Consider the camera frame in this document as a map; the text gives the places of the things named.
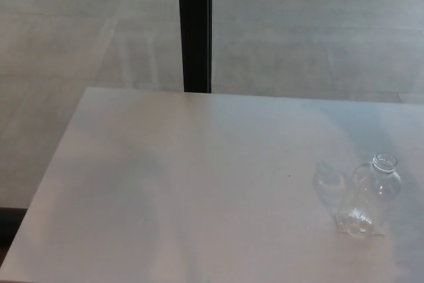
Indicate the black vertical post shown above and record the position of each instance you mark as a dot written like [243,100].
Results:
[195,31]

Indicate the clear plastic spray bottle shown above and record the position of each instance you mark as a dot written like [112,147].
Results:
[367,200]

